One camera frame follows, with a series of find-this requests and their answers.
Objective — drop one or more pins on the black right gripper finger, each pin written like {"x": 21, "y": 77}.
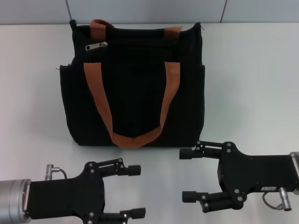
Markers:
{"x": 191, "y": 196}
{"x": 187, "y": 154}

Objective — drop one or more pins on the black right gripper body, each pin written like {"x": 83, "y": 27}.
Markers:
{"x": 252, "y": 172}

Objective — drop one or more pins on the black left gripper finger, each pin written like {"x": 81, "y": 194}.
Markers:
{"x": 137, "y": 213}
{"x": 130, "y": 170}

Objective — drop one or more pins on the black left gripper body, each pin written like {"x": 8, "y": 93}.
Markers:
{"x": 70, "y": 198}

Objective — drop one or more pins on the silver zipper pull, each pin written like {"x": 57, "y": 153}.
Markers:
{"x": 95, "y": 46}

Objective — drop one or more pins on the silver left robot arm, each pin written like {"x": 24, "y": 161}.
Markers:
{"x": 11, "y": 198}

